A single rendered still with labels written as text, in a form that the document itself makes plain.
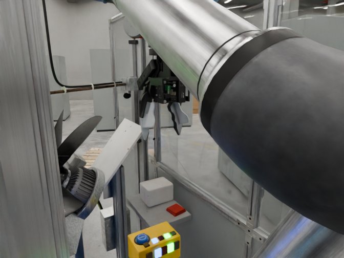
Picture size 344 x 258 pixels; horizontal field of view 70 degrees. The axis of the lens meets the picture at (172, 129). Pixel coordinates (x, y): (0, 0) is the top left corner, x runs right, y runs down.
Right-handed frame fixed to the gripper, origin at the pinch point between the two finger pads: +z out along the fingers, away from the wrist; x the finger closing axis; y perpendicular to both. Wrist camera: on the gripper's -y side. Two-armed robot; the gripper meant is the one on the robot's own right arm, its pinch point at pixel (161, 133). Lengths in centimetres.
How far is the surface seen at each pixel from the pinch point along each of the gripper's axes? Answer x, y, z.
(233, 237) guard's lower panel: 45, -16, 59
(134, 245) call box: -3.4, -12.9, 40.9
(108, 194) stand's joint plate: 4, -68, 51
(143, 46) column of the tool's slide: 36, -89, -28
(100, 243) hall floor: 16, -156, 148
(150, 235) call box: 3.3, -14.7, 40.8
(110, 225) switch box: 4, -68, 70
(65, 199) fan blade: -20.4, -34.6, 29.6
